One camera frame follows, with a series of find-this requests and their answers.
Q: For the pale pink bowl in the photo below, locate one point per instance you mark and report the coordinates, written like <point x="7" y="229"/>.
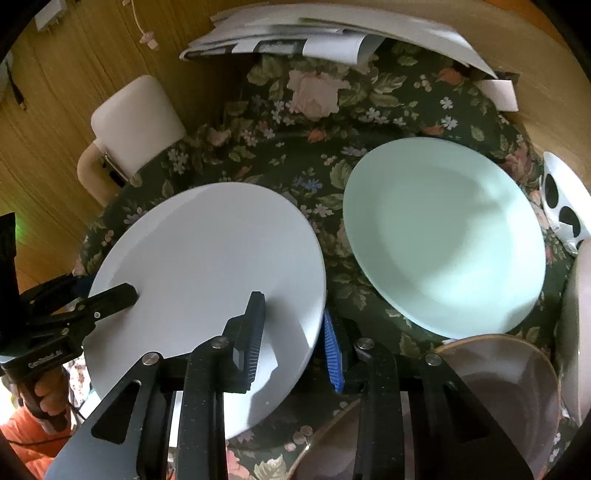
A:
<point x="577" y="332"/>

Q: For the person's left hand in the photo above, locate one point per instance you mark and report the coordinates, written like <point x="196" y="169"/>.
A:
<point x="51" y="392"/>

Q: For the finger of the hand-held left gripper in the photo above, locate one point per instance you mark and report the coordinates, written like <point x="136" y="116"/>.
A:
<point x="111" y="297"/>
<point x="55" y="286"/>

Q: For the person's left forearm orange sleeve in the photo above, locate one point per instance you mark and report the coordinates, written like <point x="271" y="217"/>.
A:
<point x="18" y="443"/>

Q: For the white bowl black spots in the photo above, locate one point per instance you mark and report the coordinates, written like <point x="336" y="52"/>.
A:
<point x="554" y="173"/>

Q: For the pink bowl gold rim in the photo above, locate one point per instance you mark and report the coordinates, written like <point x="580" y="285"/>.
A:
<point x="508" y="383"/>

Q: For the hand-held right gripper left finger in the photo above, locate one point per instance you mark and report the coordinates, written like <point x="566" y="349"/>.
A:
<point x="251" y="337"/>

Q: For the dark floral tablecloth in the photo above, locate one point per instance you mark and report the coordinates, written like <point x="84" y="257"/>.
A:
<point x="295" y="152"/>

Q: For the small white paper card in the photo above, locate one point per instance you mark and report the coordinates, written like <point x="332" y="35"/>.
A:
<point x="501" y="94"/>

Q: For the pink plate gold rim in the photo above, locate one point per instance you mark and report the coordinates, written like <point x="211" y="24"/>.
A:
<point x="328" y="447"/>

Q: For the cream chair back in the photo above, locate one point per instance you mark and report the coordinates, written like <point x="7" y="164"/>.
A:
<point x="138" y="120"/>

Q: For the light green plate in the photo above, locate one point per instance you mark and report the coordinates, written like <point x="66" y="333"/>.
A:
<point x="443" y="230"/>

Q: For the stack of white papers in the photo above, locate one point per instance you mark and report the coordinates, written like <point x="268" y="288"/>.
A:
<point x="323" y="27"/>

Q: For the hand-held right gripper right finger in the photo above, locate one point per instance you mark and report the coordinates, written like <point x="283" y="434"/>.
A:
<point x="333" y="355"/>

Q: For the white charger plug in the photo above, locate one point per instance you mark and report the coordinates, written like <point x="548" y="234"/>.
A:
<point x="51" y="14"/>

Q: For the white plate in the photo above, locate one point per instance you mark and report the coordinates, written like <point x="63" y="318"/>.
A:
<point x="207" y="249"/>

